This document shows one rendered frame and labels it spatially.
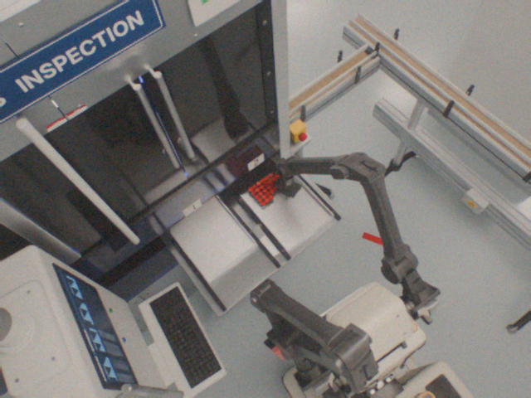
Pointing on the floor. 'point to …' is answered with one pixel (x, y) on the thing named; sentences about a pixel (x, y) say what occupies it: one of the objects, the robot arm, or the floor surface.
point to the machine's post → (279, 9)
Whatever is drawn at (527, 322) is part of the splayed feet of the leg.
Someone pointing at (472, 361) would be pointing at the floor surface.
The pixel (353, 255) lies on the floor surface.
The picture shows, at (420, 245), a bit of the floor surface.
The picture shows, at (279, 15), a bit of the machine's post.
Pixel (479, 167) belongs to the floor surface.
